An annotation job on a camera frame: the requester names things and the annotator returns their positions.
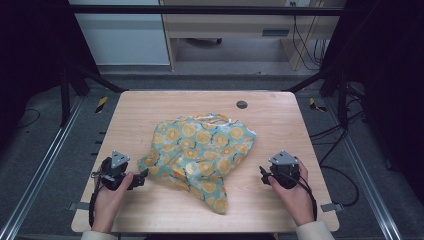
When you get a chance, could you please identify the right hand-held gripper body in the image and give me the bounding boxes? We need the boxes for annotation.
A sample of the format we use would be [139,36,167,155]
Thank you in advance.
[267,149,302,190]

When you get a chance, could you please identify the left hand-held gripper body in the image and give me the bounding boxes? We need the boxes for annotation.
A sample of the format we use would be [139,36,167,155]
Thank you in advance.
[91,150,135,192]

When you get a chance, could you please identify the green orange-print cloth garment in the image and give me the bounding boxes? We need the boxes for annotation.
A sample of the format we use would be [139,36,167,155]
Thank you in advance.
[137,112,258,216]

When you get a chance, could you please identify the person's right hand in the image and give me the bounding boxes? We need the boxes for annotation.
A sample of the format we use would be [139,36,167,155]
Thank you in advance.
[267,159,316,228]

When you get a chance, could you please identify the person's left hand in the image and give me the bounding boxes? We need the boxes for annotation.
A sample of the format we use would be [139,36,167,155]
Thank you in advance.
[91,171,135,234]

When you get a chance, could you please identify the yellow black hazard tape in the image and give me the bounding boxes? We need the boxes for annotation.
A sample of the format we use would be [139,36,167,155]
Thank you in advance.
[94,96,109,115]
[307,97,328,114]

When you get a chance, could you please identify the white cabinet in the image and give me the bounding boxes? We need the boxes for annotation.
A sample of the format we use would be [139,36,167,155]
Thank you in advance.
[67,0,171,66]

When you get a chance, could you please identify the black curtain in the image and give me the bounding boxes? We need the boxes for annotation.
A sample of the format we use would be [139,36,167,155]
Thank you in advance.
[0,0,101,148]
[319,0,424,198]

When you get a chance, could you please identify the light wooden desk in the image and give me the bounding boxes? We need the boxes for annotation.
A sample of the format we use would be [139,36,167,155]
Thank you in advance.
[159,0,347,72]

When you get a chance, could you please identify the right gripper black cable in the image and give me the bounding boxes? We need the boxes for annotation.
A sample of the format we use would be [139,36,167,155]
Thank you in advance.
[287,172,319,222]

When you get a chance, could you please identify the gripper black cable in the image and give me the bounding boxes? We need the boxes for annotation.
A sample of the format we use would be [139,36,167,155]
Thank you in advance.
[287,172,319,222]
[87,171,105,229]

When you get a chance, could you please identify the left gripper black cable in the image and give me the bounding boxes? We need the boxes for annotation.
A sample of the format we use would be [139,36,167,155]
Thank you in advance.
[87,171,105,229]

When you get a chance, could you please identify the grey table edge bracket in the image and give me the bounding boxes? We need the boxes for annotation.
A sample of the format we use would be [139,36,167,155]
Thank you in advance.
[67,201,91,212]
[320,202,345,213]

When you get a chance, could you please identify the black floor cables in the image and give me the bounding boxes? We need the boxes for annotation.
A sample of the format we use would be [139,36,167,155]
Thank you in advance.
[309,87,367,208]

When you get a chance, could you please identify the aluminium floor rail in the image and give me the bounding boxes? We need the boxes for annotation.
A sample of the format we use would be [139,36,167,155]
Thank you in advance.
[0,96,87,240]
[327,99,404,240]

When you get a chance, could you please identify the black metal frame stand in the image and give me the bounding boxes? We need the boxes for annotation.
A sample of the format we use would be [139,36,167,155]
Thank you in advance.
[282,63,350,130]
[59,63,130,128]

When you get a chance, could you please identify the thin black floor cable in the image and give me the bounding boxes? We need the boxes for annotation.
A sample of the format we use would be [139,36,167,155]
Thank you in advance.
[15,107,42,130]

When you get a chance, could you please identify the black hanging cables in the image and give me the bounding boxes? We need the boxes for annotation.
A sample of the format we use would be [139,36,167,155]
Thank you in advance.
[290,1,330,72]

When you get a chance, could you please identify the black horizontal frame bar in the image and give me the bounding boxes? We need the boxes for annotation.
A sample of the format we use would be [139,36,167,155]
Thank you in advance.
[67,4,346,17]

